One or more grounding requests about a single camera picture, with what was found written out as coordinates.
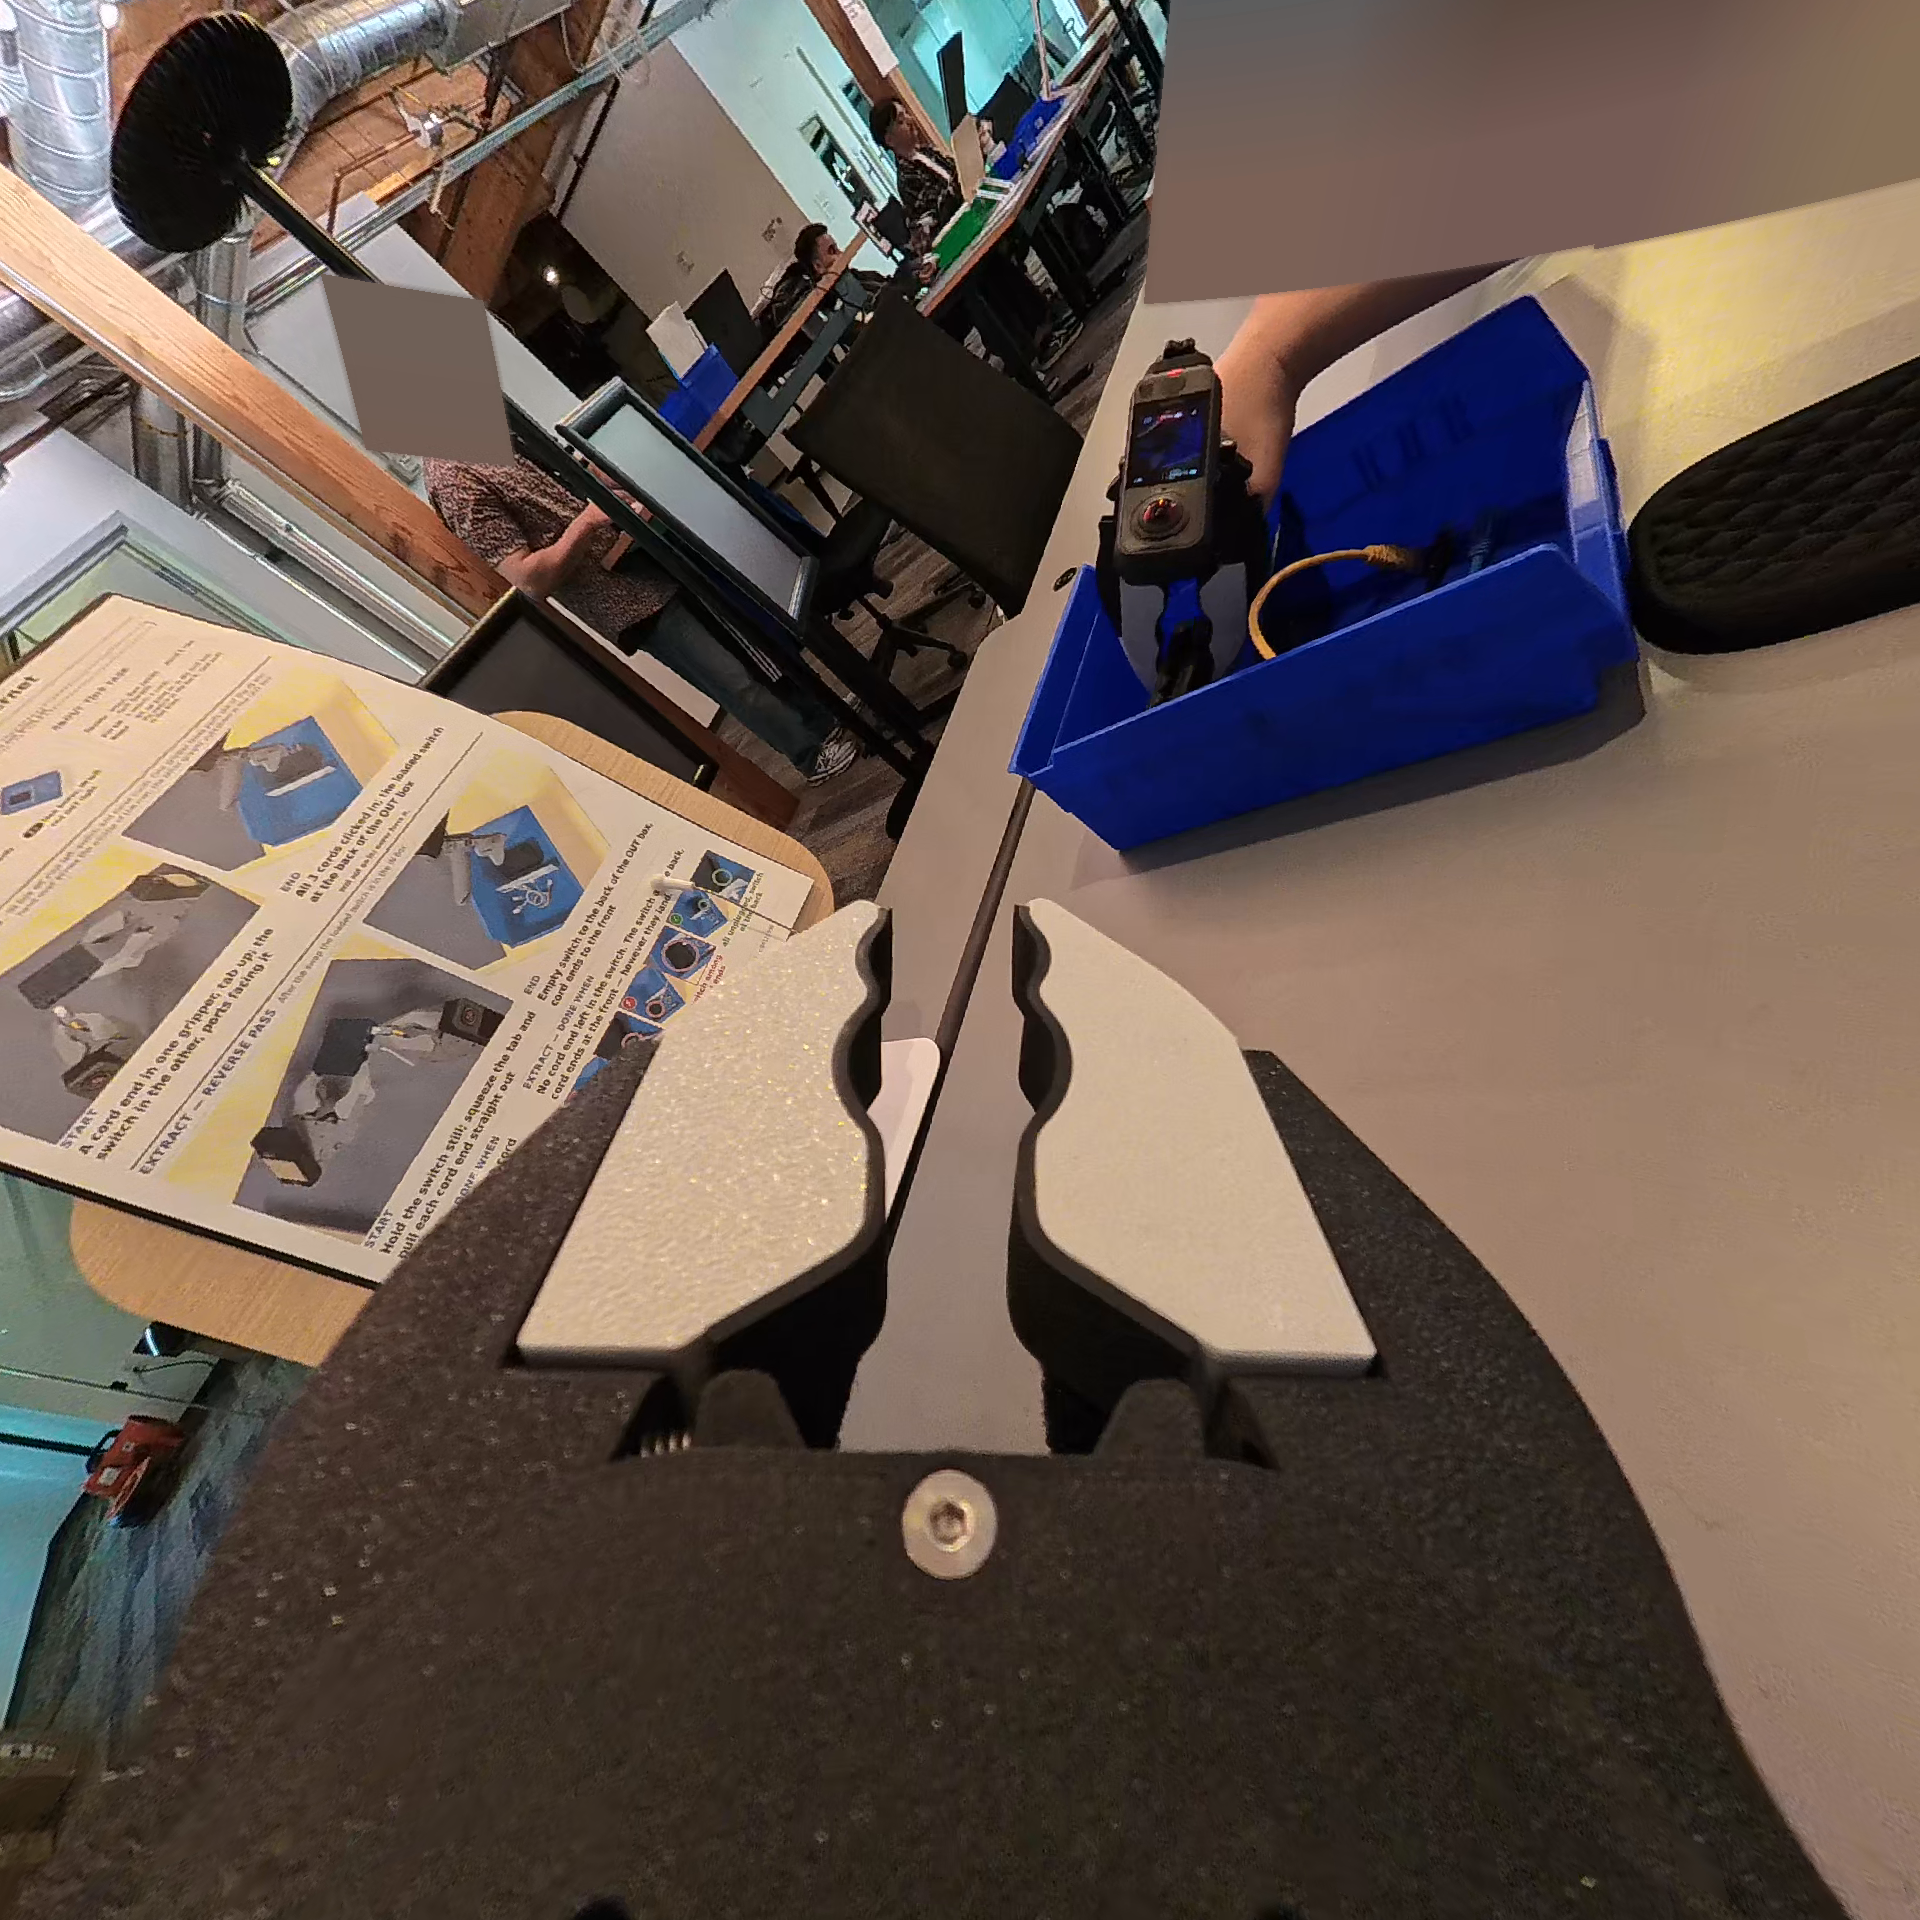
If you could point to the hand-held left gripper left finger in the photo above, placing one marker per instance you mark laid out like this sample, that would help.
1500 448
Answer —
721 1186

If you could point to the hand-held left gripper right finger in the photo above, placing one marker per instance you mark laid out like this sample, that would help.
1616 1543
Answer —
1185 1186

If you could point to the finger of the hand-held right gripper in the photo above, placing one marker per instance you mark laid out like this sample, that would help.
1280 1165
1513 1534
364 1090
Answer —
1230 615
1142 630

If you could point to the blue plastic bin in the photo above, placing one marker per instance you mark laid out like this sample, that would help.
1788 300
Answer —
1349 720

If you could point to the person's right forearm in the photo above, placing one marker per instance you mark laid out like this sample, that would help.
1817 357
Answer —
1319 323

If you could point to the person's right hand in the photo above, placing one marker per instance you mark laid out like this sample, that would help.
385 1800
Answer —
1263 435

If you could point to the white board stand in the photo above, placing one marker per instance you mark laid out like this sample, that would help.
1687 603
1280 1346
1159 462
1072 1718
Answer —
907 1110

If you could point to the black chair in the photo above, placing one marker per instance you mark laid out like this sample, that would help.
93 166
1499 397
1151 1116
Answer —
932 435

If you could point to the framed monitor on stand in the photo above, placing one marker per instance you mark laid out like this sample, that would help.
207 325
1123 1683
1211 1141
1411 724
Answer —
704 495

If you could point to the small blue storage bin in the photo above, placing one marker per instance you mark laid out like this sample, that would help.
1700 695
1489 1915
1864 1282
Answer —
697 399

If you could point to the instruction sheet board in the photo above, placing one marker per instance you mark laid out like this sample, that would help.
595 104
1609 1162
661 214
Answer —
300 902

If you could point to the dark monitor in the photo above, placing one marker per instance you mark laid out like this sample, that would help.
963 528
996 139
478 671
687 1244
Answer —
571 676

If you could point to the black mesh wrist rest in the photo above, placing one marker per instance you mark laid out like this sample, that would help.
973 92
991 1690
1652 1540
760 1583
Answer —
1787 524

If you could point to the small red box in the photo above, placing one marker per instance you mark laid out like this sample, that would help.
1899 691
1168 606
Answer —
135 1471

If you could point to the wooden beam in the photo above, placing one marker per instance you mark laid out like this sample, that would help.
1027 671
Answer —
149 331

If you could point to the black disc on pole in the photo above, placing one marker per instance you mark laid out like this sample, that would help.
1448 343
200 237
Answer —
196 136

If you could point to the silver air duct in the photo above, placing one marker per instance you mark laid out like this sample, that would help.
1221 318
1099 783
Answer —
375 37

